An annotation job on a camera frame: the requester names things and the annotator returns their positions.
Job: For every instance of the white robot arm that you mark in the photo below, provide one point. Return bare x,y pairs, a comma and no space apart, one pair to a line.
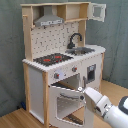
115,116

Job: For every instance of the grey range hood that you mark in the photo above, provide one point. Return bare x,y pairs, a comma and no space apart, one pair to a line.
48,18

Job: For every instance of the wooden toy kitchen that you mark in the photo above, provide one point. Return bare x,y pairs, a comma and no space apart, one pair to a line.
46,40

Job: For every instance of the left red oven knob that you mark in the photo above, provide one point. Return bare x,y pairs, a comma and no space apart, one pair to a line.
56,75

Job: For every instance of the red oven knob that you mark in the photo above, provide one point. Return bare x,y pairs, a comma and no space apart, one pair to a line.
74,69
56,75

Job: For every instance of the white microwave door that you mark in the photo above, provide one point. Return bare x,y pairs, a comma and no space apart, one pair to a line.
96,11

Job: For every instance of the white oven door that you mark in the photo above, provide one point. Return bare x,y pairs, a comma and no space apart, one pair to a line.
62,103

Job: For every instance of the right red oven knob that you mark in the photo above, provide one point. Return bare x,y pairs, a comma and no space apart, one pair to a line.
74,69

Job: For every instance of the black stovetop red burners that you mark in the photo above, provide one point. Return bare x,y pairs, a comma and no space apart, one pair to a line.
52,59

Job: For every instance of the white cabinet door with dispenser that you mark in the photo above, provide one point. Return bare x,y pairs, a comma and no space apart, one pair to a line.
91,72

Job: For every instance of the black toy faucet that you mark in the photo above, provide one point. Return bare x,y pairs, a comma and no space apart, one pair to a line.
73,40

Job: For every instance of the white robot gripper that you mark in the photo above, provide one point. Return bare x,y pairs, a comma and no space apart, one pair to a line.
95,101

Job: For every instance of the grey metal sink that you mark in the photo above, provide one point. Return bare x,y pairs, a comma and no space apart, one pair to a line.
79,51

